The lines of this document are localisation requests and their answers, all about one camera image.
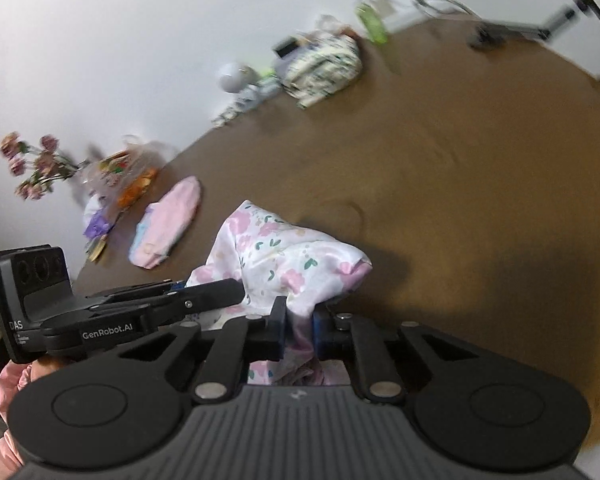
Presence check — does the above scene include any white tissue bundle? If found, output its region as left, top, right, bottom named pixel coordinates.
left=315, top=14, right=358, bottom=39

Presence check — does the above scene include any purple tissue box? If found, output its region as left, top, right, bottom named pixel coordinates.
left=82, top=194, right=118, bottom=240

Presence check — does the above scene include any green spray bottle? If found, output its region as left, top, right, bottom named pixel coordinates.
left=355, top=2, right=389, bottom=44

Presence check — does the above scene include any black small box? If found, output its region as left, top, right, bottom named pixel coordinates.
left=273, top=36, right=302, bottom=60

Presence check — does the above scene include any plastic snack bag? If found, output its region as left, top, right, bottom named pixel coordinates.
left=94, top=134, right=166, bottom=211

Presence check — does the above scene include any left hand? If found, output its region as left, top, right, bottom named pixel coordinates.
left=30, top=356, right=67, bottom=382

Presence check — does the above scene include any white robot toy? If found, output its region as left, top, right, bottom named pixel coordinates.
left=218, top=62, right=261, bottom=112

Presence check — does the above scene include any pink sleeve left forearm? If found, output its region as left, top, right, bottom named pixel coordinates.
left=0, top=361, right=32, bottom=479

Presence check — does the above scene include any folded pink baby garment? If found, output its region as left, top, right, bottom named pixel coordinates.
left=129, top=176, right=202, bottom=270

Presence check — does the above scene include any dried pink rose bouquet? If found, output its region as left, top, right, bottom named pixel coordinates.
left=0, top=132, right=81, bottom=200

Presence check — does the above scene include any white power strip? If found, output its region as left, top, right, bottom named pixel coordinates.
left=211, top=106, right=242, bottom=128

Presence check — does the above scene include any pink floral dress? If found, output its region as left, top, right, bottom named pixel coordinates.
left=186, top=200, right=373, bottom=386

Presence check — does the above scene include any folded cream floral garment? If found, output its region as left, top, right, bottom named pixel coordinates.
left=282, top=35, right=363, bottom=110

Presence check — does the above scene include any glass flower vase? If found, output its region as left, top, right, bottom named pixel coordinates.
left=74, top=159, right=105, bottom=195

